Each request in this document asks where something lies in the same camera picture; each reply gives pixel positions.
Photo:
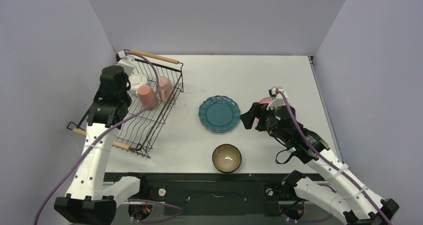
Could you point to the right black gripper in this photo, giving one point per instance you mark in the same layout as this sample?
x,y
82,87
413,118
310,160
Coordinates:
x,y
259,116

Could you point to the pink plastic plate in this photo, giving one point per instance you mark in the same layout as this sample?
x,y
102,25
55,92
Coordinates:
x,y
266,100

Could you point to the light pink mug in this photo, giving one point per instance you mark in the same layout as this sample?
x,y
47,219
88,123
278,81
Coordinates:
x,y
165,88

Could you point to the dark pink mug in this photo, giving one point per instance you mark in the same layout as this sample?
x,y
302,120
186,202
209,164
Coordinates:
x,y
147,96

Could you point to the white cup with black rim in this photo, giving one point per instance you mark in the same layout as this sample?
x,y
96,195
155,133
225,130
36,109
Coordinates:
x,y
136,81

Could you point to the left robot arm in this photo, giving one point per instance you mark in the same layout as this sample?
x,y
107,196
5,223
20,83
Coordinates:
x,y
86,202

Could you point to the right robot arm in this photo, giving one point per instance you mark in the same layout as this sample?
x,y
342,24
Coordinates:
x,y
351,202

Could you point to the teal scalloped ceramic plate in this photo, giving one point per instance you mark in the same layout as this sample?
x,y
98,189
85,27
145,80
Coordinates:
x,y
219,114

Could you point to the black bowl cream inside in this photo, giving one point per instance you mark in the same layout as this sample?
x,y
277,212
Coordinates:
x,y
226,158

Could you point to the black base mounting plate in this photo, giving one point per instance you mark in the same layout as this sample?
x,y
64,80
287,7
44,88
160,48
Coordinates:
x,y
222,194

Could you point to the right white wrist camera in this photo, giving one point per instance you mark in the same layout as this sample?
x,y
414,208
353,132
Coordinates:
x,y
277,94

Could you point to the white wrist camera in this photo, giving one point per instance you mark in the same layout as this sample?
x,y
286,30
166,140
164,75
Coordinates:
x,y
125,61
277,94

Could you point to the black wire dish rack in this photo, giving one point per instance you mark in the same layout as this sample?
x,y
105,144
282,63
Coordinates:
x,y
139,134

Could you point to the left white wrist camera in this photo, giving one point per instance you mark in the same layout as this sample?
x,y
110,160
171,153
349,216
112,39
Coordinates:
x,y
125,61

